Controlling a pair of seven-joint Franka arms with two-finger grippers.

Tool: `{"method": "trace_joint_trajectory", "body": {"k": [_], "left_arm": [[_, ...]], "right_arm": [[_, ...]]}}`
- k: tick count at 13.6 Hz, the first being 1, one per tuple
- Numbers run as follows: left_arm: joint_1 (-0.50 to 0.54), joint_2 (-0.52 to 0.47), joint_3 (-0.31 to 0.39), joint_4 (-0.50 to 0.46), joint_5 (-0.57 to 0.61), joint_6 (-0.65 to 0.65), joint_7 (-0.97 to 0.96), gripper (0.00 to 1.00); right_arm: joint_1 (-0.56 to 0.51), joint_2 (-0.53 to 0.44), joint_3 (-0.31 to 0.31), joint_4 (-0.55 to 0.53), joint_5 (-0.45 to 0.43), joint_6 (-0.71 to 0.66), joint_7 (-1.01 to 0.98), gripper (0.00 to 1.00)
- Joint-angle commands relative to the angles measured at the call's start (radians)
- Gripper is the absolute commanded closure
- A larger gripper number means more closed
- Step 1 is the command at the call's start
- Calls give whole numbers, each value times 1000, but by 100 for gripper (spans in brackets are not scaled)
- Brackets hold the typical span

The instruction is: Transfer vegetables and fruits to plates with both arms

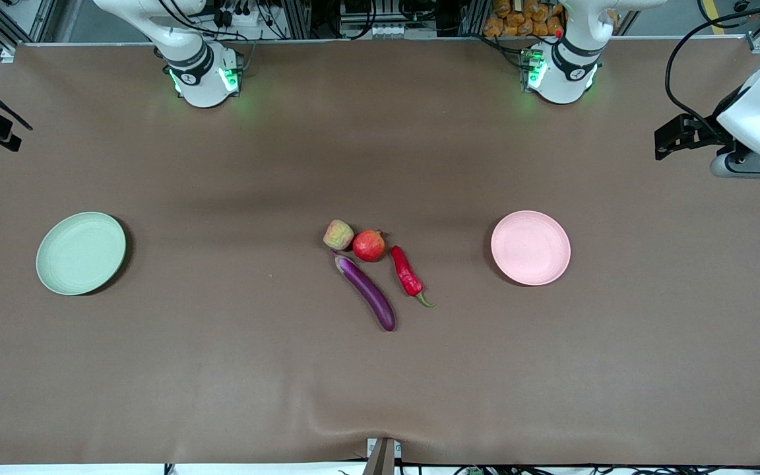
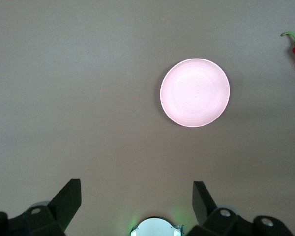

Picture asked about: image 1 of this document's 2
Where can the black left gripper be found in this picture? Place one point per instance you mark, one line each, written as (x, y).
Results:
(712, 129)

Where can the red chili pepper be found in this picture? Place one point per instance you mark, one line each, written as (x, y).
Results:
(406, 272)

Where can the red pomegranate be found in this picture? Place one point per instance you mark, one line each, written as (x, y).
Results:
(369, 246)

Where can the yellow pink peach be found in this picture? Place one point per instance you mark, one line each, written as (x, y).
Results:
(338, 235)

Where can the long purple eggplant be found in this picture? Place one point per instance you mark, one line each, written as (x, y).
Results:
(370, 290)

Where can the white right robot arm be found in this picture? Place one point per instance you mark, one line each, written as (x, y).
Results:
(202, 86)

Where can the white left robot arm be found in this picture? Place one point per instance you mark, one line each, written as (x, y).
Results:
(561, 79)

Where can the light green round plate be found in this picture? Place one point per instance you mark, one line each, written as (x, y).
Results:
(80, 254)

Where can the pink round plate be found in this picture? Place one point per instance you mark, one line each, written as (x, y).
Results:
(530, 247)

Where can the orange toy food pile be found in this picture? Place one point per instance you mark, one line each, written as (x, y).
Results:
(518, 20)

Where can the white power strip with plugs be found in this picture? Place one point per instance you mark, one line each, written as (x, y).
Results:
(241, 16)

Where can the small white power strip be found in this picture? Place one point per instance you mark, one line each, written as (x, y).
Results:
(392, 30)

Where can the brown table cloth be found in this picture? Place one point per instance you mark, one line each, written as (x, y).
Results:
(221, 363)

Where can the grey metal bracket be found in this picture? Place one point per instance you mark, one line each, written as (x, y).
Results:
(383, 458)

